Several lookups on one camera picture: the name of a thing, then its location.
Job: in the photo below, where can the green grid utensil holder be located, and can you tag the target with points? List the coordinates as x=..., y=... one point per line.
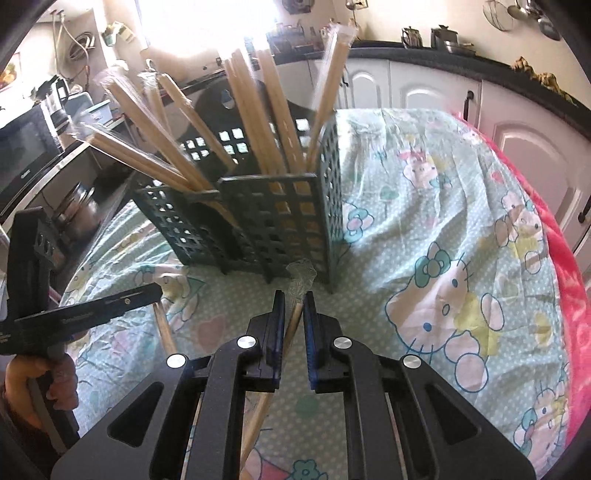
x=277, y=221

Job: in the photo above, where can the black ladle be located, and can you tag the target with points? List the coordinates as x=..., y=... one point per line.
x=549, y=28

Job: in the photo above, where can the wooden chopstick pair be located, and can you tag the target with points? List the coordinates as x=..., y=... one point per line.
x=165, y=330
x=293, y=318

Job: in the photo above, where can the steel lidded pot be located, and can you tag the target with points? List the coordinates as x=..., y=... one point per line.
x=443, y=38

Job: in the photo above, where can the steel ladle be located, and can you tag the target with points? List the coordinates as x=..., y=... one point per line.
x=519, y=11

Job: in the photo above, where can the black microwave oven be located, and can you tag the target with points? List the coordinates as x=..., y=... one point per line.
x=27, y=157

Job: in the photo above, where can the white base kitchen cabinet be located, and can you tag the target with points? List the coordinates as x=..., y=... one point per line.
x=438, y=83

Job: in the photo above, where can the black electric kettle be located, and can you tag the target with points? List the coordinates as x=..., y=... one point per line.
x=57, y=104

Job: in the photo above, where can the glass pot with lid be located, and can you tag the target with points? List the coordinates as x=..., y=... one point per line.
x=76, y=212

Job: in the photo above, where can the kitchen window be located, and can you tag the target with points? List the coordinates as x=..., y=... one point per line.
x=207, y=23

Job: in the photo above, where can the ginger root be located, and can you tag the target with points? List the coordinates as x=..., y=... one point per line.
x=522, y=65
x=556, y=87

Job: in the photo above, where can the person's left forearm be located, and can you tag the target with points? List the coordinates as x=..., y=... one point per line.
x=18, y=443

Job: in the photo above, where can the pink fleece blanket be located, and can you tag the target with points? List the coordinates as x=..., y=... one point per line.
x=568, y=277

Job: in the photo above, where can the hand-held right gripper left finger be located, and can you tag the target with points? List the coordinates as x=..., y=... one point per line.
x=278, y=332

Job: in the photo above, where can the steel bowl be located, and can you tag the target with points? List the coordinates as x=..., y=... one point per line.
x=457, y=48

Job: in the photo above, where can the bunch of chopsticks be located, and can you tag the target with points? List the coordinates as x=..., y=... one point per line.
x=277, y=115

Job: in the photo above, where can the pale plastic storage box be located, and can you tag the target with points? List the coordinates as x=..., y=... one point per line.
x=90, y=110

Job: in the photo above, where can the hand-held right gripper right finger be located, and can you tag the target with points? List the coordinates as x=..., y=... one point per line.
x=310, y=341

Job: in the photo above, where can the steel teapot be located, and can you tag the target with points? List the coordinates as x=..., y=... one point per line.
x=411, y=39

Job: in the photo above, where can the cartoon printed tablecloth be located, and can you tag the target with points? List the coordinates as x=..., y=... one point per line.
x=415, y=207

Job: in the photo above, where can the person's left hand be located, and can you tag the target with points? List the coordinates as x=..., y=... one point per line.
x=62, y=383

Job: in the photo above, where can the round wall fan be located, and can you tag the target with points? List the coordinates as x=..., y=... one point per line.
x=295, y=4

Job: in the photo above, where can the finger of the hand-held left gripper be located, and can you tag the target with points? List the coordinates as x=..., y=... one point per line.
x=120, y=300

